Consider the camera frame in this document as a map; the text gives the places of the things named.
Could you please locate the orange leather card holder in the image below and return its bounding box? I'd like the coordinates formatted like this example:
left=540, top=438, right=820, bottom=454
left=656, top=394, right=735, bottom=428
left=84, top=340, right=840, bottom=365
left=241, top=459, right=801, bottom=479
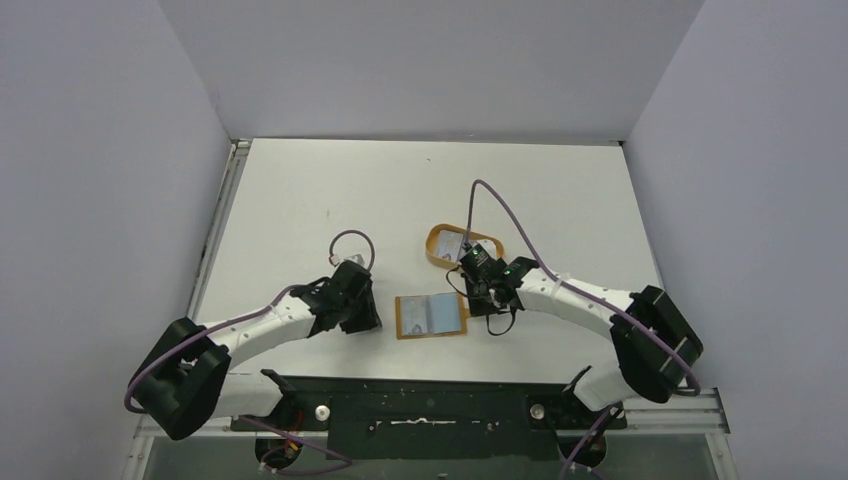
left=395, top=292, right=469, bottom=340

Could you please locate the silver VIP credit card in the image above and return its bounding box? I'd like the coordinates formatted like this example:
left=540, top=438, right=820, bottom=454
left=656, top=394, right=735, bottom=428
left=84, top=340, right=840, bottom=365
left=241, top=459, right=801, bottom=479
left=399, top=296, right=431, bottom=337

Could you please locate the orange plastic tray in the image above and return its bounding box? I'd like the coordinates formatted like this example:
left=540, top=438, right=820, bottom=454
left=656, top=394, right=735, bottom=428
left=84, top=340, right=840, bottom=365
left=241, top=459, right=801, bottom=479
left=424, top=223, right=504, bottom=270

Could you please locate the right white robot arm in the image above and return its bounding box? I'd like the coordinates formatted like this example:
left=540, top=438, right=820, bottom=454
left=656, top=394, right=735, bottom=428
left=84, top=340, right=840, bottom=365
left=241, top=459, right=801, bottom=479
left=459, top=245, right=704, bottom=427

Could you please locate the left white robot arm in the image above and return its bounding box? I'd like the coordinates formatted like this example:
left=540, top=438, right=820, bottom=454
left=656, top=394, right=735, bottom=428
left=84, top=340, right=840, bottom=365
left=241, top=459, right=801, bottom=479
left=124, top=260, right=381, bottom=440

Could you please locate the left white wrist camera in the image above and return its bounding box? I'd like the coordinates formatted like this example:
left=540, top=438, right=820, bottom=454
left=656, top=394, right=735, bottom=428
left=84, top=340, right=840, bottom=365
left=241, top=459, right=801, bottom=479
left=346, top=254, right=367, bottom=267

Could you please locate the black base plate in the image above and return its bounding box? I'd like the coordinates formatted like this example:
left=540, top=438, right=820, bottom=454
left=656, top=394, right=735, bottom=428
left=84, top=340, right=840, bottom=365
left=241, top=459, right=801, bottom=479
left=261, top=376, right=600, bottom=460

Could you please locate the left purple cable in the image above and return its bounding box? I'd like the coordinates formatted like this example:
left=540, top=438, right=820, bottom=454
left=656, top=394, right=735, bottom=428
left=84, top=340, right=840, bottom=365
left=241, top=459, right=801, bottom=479
left=124, top=229, right=376, bottom=478

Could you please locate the aluminium frame rail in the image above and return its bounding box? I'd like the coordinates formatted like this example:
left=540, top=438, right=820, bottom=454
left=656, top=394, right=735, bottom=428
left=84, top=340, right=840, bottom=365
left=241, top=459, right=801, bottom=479
left=133, top=389, right=730, bottom=440

